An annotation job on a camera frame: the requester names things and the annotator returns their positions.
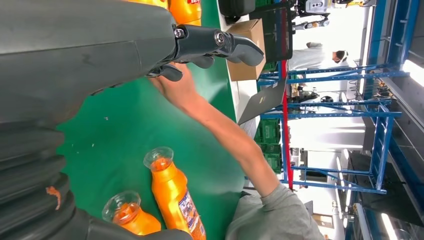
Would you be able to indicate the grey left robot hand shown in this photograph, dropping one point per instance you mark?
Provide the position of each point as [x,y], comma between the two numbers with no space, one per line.
[82,49]

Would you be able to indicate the white desk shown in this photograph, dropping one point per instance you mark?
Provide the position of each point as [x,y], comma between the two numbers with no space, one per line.
[245,96]

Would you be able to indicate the person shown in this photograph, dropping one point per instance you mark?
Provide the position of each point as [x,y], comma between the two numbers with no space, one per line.
[314,58]
[232,139]

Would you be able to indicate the grey laptop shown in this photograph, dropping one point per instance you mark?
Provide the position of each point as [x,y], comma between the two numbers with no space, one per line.
[261,101]

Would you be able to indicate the brown cardboard box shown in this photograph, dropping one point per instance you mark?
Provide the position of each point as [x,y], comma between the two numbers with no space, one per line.
[250,33]

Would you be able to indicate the green plastic crates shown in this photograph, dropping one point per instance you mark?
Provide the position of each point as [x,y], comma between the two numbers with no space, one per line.
[270,145]

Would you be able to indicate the dark crate stack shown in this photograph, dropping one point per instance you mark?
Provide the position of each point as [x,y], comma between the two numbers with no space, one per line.
[271,33]

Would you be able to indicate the white machine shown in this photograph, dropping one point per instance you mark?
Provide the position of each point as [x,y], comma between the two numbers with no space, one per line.
[324,6]

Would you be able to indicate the blue and red shelf rack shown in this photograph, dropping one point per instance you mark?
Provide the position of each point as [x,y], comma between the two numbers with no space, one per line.
[381,145]

